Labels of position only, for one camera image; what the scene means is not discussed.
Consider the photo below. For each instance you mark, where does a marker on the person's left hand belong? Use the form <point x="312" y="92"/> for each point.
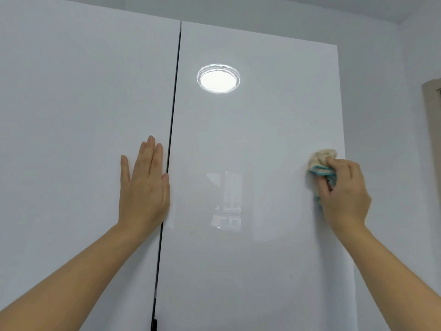
<point x="144" y="199"/>

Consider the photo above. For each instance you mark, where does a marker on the person's right hand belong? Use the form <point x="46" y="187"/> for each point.
<point x="348" y="199"/>

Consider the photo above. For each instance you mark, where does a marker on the beige cloth with teal edge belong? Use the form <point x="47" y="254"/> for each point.
<point x="320" y="158"/>

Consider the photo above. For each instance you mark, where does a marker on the person's left forearm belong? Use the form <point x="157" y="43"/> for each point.
<point x="69" y="282"/>

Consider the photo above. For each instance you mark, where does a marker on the person's right forearm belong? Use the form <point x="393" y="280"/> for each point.
<point x="389" y="282"/>

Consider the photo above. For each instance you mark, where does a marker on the beige room door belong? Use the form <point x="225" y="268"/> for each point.
<point x="430" y="117"/>

